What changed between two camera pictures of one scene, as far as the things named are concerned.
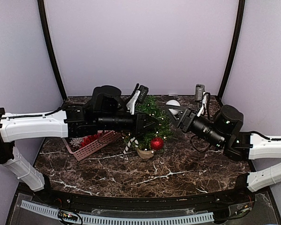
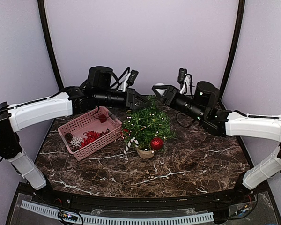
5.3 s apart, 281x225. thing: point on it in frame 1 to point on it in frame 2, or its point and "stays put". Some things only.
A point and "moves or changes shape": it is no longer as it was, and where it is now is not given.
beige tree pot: x=145 y=154 stays put
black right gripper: x=185 y=118 to x=169 y=92
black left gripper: x=139 y=126 to x=129 y=102
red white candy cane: x=129 y=143 stays put
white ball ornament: x=173 y=102 moves or changes shape
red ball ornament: x=157 y=143 stays put
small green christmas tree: x=150 y=105 stays put
